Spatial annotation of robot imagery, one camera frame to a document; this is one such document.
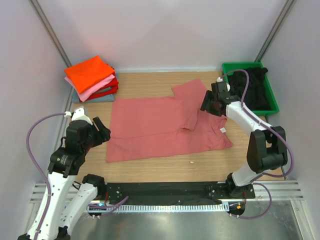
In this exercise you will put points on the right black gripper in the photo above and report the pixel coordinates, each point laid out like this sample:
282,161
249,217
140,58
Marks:
205,106

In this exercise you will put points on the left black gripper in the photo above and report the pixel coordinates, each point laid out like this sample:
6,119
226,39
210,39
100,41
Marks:
103,133

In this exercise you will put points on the dusty pink t shirt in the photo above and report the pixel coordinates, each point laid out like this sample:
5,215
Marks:
154,127

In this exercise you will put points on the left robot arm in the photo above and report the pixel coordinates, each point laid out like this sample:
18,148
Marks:
54,220

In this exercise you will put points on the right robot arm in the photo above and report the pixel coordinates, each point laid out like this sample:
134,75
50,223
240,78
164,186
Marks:
266,151

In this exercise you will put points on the light pink folded t shirt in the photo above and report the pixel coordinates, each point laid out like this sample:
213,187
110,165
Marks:
87,93

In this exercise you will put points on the black t shirt in bin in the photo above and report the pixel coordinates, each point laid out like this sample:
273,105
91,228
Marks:
255,97

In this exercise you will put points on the red folded t shirt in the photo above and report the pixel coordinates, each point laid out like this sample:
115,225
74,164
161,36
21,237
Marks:
105,92

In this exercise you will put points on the orange folded t shirt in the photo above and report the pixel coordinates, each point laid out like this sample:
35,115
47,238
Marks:
88,73

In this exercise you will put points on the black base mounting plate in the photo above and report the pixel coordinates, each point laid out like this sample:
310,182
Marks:
177,193

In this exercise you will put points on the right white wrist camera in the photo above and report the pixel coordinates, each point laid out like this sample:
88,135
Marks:
223,84

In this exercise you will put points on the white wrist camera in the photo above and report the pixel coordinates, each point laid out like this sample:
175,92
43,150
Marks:
223,84
78,114

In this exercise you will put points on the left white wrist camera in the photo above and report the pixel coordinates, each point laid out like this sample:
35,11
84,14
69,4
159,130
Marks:
78,114

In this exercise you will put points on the white slotted cable duct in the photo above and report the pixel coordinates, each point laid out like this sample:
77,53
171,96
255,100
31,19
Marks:
224,207

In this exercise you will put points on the right aluminium frame post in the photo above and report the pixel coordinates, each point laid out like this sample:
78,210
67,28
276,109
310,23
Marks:
279,21

